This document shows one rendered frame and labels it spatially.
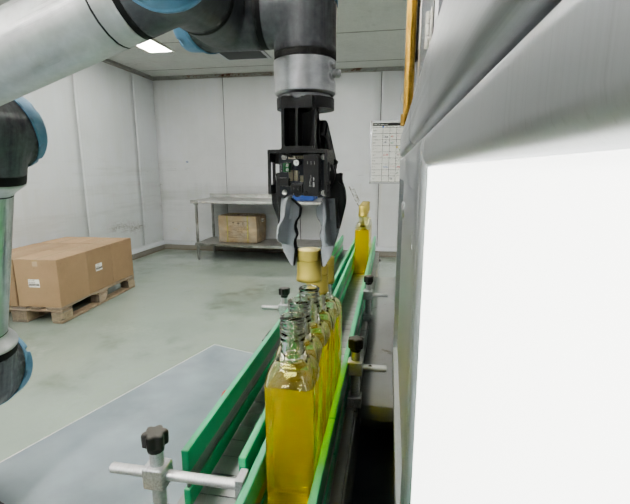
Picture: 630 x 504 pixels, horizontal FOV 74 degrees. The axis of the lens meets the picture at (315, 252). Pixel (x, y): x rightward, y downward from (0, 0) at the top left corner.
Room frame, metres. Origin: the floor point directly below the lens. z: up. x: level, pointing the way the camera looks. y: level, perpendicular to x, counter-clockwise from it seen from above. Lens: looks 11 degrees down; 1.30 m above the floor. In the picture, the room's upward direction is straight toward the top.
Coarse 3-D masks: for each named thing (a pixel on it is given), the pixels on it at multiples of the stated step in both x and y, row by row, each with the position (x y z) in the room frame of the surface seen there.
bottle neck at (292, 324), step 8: (288, 312) 0.46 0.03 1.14; (296, 312) 0.46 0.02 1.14; (280, 320) 0.44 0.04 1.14; (288, 320) 0.43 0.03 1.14; (296, 320) 0.43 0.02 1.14; (304, 320) 0.44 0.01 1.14; (280, 328) 0.44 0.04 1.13; (288, 328) 0.43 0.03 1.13; (296, 328) 0.43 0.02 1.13; (304, 328) 0.44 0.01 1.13; (280, 336) 0.44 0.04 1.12; (288, 336) 0.43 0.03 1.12; (296, 336) 0.43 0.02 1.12; (304, 336) 0.44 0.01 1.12; (280, 344) 0.44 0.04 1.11; (288, 344) 0.43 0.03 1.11; (296, 344) 0.43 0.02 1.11; (304, 344) 0.44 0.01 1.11; (280, 352) 0.44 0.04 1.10; (288, 352) 0.43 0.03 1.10; (296, 352) 0.43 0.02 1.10; (304, 352) 0.44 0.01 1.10
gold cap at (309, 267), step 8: (304, 248) 0.56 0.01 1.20; (312, 248) 0.56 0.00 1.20; (304, 256) 0.54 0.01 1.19; (312, 256) 0.54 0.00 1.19; (304, 264) 0.54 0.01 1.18; (312, 264) 0.54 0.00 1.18; (320, 264) 0.55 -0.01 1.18; (304, 272) 0.54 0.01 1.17; (312, 272) 0.54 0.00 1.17; (320, 272) 0.55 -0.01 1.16; (304, 280) 0.54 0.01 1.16; (312, 280) 0.54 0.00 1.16; (320, 280) 0.55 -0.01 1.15
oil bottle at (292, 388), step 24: (288, 360) 0.43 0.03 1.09; (312, 360) 0.45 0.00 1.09; (288, 384) 0.42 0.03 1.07; (312, 384) 0.42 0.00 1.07; (288, 408) 0.42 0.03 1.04; (312, 408) 0.42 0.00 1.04; (288, 432) 0.42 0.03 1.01; (312, 432) 0.42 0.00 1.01; (288, 456) 0.42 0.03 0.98; (312, 456) 0.42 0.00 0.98; (288, 480) 0.42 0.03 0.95; (312, 480) 0.42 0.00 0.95
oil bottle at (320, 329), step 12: (312, 324) 0.55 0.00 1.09; (324, 324) 0.56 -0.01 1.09; (324, 336) 0.54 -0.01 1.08; (324, 348) 0.53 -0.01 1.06; (324, 360) 0.53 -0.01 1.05; (324, 372) 0.53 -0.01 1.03; (324, 384) 0.53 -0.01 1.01; (324, 396) 0.53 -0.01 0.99; (324, 408) 0.53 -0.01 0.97; (324, 420) 0.53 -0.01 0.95; (324, 432) 0.53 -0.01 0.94
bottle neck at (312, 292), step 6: (300, 288) 0.55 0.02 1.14; (306, 288) 0.57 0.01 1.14; (312, 288) 0.57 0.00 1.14; (318, 288) 0.56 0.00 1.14; (300, 294) 0.55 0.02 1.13; (306, 294) 0.55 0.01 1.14; (312, 294) 0.55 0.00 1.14; (318, 294) 0.55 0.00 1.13; (312, 300) 0.55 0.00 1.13; (318, 300) 0.56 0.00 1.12; (312, 306) 0.55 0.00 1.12; (318, 306) 0.55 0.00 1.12; (312, 312) 0.55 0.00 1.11; (318, 312) 0.56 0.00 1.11; (312, 318) 0.55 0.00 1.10; (318, 318) 0.56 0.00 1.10
